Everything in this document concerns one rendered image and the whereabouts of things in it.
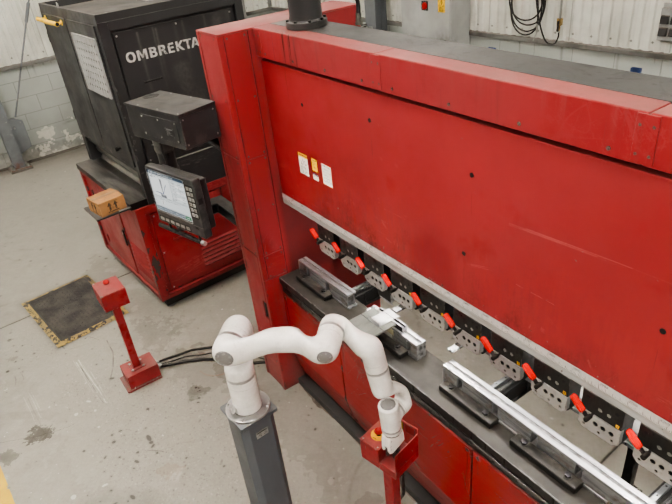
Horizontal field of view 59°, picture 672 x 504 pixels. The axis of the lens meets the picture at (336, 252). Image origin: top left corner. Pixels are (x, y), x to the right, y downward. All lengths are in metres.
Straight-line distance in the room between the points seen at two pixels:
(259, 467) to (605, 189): 1.81
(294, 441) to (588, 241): 2.43
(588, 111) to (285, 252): 2.23
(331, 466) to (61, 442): 1.76
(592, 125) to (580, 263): 0.44
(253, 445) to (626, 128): 1.86
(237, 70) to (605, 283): 2.00
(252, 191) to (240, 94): 0.53
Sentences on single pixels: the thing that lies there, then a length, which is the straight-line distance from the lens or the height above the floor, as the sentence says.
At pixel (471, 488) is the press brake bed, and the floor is 0.51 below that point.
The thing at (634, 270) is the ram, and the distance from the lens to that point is 1.84.
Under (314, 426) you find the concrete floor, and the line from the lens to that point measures 3.86.
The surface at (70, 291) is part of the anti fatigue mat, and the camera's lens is 5.81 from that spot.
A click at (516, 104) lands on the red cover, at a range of 1.88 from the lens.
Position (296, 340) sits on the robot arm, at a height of 1.41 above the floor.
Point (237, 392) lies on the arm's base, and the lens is 2.49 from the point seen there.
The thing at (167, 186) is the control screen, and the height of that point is 1.51.
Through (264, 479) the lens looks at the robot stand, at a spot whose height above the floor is 0.64.
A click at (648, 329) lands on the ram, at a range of 1.91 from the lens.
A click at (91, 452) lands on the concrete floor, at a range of 4.18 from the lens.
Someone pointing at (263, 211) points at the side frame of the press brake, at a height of 1.33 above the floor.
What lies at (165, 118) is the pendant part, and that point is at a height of 1.91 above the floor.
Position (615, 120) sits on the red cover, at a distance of 1.70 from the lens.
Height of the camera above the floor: 2.83
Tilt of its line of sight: 31 degrees down
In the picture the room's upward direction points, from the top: 6 degrees counter-clockwise
